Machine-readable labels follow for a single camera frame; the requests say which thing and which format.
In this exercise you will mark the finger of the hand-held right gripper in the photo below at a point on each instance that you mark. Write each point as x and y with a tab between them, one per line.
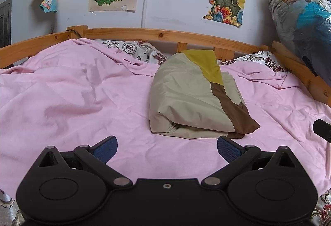
323	130

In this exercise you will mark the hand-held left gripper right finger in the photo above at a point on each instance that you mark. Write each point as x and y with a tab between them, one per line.
228	149

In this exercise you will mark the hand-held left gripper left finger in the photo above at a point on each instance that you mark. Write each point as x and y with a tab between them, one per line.
106	149

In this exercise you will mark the beige olive brown hooded jacket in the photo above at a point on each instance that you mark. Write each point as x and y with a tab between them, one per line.
186	96

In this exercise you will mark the clear plastic bag of clothes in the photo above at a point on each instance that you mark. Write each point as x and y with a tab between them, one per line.
305	21

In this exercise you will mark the pink blanket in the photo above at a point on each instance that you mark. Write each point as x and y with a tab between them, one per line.
77	112

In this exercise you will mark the floral patterned pillow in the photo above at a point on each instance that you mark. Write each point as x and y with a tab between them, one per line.
129	47

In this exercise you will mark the wooden bed frame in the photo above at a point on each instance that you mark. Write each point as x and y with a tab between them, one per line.
160	34

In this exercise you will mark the dark wall panel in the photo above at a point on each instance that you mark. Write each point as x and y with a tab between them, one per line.
5	21

